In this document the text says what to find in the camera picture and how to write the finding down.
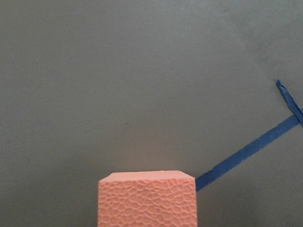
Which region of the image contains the orange foam block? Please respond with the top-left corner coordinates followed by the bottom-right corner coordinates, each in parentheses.
top-left (98, 170), bottom-right (198, 227)

